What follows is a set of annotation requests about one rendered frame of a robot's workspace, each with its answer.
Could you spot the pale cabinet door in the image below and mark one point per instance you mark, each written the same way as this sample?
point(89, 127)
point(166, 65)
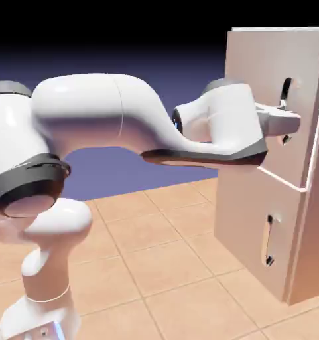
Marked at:
point(244, 212)
point(273, 58)

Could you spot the pale painted cabinet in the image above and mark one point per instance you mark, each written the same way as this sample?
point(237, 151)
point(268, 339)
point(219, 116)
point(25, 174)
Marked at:
point(315, 186)

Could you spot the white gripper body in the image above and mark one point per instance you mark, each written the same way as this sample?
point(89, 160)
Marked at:
point(278, 122)

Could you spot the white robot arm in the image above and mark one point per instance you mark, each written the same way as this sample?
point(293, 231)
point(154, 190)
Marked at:
point(100, 106)

